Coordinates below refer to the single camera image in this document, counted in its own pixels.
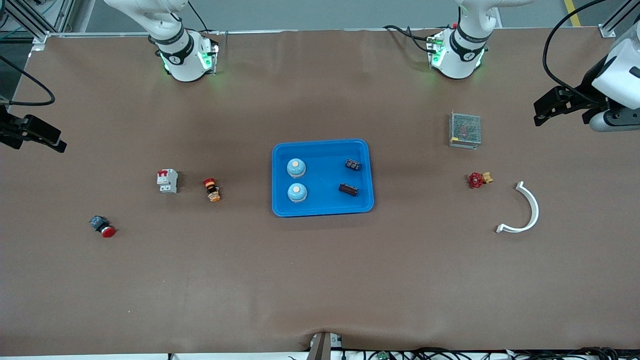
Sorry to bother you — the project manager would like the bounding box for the metal mesh power supply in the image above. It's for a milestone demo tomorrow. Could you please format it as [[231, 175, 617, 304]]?
[[449, 111, 482, 150]]

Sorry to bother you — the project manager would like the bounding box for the aluminium frame profile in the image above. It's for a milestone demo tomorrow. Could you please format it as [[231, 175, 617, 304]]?
[[599, 0, 640, 39], [0, 0, 76, 51]]

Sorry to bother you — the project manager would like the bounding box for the black base cable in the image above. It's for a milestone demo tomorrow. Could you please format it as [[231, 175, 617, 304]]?
[[187, 0, 221, 36], [384, 24, 437, 54]]

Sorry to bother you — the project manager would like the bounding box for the blue plastic tray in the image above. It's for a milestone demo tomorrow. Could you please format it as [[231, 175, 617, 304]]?
[[271, 138, 375, 218]]

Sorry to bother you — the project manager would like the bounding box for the brown table cover mat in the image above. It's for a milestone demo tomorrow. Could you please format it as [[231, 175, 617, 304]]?
[[0, 29, 640, 357]]

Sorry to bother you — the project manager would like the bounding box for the brass valve red handwheel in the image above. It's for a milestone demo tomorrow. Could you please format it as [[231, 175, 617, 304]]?
[[468, 171, 494, 189]]

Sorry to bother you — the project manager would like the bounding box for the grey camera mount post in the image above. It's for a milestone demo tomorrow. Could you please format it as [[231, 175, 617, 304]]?
[[307, 331, 344, 360]]

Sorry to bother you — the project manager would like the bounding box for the red yellow emergency stop button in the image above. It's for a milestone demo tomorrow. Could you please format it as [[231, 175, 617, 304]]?
[[203, 177, 222, 203]]

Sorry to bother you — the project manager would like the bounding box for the white curved plastic bracket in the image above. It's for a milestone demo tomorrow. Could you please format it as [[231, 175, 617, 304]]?
[[495, 181, 540, 234]]

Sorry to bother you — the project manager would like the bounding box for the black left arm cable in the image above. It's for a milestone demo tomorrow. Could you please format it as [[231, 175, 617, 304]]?
[[542, 0, 608, 106]]

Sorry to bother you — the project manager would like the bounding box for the red pushbutton grey body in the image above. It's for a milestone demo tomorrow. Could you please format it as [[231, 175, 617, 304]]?
[[89, 215, 117, 238]]

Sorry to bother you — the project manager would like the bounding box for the white circuit breaker red switch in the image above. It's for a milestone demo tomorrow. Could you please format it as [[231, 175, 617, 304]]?
[[156, 169, 179, 194]]

